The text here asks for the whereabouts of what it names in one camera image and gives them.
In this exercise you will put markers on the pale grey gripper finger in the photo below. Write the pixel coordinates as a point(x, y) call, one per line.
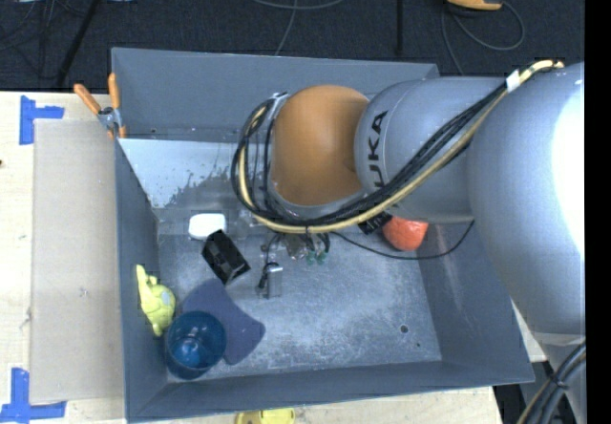
point(274, 283)
point(262, 282)

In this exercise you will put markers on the black box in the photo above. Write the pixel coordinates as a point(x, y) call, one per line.
point(224, 257)

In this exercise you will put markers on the dark blue cloth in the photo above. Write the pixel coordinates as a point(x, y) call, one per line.
point(238, 322)

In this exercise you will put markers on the grey metal bin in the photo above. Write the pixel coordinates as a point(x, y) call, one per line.
point(334, 317)

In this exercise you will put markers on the white rounded block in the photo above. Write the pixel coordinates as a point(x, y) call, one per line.
point(206, 225)

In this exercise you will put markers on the blue cup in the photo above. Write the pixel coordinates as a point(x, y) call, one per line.
point(195, 345)

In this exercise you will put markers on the yellow toy animal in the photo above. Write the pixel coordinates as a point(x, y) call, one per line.
point(157, 305)

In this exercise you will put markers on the orange ball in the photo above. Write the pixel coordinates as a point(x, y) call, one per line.
point(406, 233)

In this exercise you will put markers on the brown cardboard board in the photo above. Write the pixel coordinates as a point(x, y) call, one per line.
point(71, 260)

